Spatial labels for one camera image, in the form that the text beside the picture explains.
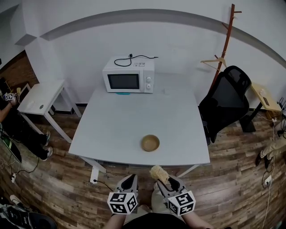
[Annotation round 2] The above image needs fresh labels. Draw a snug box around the tan wooden bowl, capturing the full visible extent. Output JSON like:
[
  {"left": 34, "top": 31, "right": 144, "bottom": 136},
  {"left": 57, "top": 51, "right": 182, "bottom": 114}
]
[{"left": 140, "top": 134, "right": 161, "bottom": 153}]

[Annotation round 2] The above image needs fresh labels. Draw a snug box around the black microwave power cable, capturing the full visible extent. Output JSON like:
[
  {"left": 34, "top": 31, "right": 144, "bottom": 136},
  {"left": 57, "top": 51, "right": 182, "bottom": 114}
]
[{"left": 114, "top": 53, "right": 160, "bottom": 68}]

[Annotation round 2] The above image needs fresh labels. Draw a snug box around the person's left forearm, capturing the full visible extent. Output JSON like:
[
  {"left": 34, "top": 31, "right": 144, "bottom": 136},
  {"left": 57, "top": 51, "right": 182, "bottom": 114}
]
[{"left": 104, "top": 213, "right": 128, "bottom": 229}]

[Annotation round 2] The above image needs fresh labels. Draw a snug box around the black backpack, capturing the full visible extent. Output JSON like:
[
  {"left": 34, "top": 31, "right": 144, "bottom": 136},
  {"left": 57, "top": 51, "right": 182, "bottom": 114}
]
[{"left": 0, "top": 202, "right": 58, "bottom": 229}]

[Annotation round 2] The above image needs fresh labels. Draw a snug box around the black floor cable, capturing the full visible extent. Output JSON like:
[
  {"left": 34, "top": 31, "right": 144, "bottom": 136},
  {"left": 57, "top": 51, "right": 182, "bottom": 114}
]
[{"left": 95, "top": 178, "right": 115, "bottom": 192}]

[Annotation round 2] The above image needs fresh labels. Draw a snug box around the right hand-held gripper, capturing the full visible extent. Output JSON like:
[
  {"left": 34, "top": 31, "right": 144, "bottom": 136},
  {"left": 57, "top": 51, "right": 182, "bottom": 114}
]
[{"left": 156, "top": 176, "right": 196, "bottom": 216}]

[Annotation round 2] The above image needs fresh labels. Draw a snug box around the small white table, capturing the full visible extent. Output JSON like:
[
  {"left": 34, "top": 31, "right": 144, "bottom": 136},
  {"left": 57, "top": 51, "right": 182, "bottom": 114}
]
[{"left": 17, "top": 79, "right": 82, "bottom": 144}]

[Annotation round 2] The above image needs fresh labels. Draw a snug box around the person's beige trouser leg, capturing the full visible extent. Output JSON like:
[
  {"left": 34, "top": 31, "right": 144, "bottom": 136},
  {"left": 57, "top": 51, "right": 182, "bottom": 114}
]
[{"left": 151, "top": 182, "right": 172, "bottom": 213}]

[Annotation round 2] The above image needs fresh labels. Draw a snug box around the light wooden desk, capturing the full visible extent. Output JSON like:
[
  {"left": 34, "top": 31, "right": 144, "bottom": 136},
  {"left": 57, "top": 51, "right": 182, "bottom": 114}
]
[{"left": 240, "top": 81, "right": 282, "bottom": 133}]

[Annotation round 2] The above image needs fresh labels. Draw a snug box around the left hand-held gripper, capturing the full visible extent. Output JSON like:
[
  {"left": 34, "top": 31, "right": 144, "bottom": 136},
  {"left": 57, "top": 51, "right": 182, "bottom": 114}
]
[{"left": 107, "top": 174, "right": 139, "bottom": 216}]

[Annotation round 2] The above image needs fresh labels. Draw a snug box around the brown wooden coat rack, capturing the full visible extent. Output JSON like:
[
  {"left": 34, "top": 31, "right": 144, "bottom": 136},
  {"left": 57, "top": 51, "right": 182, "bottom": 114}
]
[{"left": 210, "top": 3, "right": 243, "bottom": 84}]

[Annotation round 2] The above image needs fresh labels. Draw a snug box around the beige fibrous loofah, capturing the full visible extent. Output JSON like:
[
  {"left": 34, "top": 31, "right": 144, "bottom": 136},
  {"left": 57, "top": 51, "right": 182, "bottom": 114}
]
[{"left": 149, "top": 165, "right": 169, "bottom": 184}]

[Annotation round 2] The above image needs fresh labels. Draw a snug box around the person's right forearm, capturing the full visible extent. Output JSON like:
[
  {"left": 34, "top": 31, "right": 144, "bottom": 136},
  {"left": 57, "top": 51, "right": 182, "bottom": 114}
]
[{"left": 184, "top": 211, "right": 214, "bottom": 229}]

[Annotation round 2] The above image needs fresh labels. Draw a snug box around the black mesh office chair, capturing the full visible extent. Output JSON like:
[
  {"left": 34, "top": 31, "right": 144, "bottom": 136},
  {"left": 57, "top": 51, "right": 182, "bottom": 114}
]
[{"left": 198, "top": 65, "right": 253, "bottom": 144}]

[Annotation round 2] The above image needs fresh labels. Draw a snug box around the person's black shirt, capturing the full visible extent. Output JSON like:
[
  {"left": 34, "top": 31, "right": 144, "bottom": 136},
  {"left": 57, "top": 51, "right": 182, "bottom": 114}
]
[{"left": 122, "top": 212, "right": 188, "bottom": 229}]

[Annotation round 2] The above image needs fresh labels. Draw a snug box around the white microwave oven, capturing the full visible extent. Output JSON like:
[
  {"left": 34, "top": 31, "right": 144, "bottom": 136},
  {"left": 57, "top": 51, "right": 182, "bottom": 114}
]
[{"left": 102, "top": 55, "right": 156, "bottom": 94}]

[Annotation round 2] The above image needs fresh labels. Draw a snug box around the black green bag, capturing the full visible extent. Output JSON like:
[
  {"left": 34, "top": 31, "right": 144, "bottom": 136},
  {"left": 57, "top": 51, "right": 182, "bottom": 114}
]
[{"left": 0, "top": 133, "right": 22, "bottom": 164}]

